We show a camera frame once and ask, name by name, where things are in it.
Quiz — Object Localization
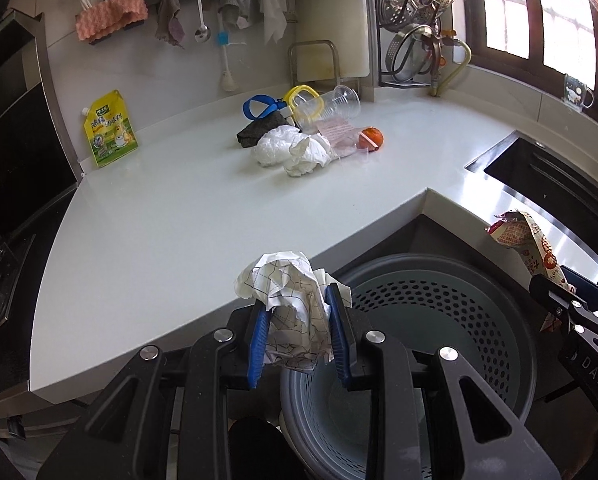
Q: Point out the red white snack wrapper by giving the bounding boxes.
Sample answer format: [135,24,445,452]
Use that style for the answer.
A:
[486,211,576,292]

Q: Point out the grid-patterned paper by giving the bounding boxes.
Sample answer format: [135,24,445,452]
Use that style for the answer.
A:
[235,252,352,373]

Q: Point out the clear plastic bag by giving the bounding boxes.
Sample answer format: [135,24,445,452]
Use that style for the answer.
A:
[251,125,304,167]

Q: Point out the pink printed receipt label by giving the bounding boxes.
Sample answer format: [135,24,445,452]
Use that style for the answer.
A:
[316,117,362,158]

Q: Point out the white tissue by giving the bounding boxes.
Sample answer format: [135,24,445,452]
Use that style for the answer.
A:
[284,133,336,178]

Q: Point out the black kitchen sink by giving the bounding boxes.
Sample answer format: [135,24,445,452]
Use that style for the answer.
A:
[466,130,598,263]

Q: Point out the grey perforated trash bin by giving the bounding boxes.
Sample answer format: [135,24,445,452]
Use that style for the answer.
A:
[279,252,538,480]

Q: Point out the glass mug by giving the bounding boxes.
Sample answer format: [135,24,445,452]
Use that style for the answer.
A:
[562,74,595,112]

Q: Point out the orange fruit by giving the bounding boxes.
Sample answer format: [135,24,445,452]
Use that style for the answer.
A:
[357,127,384,152]

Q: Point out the yellow green refill pouch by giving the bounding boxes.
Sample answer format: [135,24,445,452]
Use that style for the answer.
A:
[82,90,138,168]

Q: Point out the black crumpled bag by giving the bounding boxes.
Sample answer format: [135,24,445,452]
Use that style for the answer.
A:
[236,110,288,148]

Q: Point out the black range hood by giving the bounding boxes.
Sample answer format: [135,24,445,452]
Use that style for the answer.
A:
[0,11,83,240]

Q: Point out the black lid rack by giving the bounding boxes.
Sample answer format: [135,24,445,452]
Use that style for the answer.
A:
[372,0,448,87]

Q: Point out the glass pot lid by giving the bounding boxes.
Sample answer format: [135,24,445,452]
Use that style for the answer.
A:
[386,24,439,82]

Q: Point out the clear plastic cup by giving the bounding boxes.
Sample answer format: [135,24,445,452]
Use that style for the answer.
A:
[300,84,361,131]

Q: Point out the yellow-rimmed clear lid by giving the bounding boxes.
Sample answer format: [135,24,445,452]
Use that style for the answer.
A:
[282,84,325,128]

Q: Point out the white blue bottle brush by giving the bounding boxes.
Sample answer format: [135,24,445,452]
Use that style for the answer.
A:
[218,12,239,93]

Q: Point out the metal cutting board stand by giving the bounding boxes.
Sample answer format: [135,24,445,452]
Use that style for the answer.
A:
[288,39,341,87]

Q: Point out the white cutting board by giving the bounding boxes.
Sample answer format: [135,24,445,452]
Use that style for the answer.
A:
[296,0,370,78]

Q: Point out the metal hanging ladle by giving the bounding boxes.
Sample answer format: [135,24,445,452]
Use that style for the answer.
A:
[195,0,211,44]

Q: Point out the grey purple hanging rag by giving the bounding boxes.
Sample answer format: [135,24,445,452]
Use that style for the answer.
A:
[154,0,185,47]

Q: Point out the pink waffle dishcloth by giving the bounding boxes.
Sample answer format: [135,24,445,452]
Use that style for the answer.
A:
[75,0,148,44]

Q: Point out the grey hanging cloth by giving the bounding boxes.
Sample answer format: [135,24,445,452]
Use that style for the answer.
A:
[218,0,253,29]

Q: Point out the white hanging cloth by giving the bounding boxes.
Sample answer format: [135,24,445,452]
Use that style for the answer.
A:
[260,0,287,44]

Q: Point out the yellow gas hose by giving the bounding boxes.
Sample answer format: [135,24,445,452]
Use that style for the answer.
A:
[428,37,474,99]

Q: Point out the blue strap loop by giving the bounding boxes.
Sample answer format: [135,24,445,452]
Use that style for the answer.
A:
[241,93,289,122]

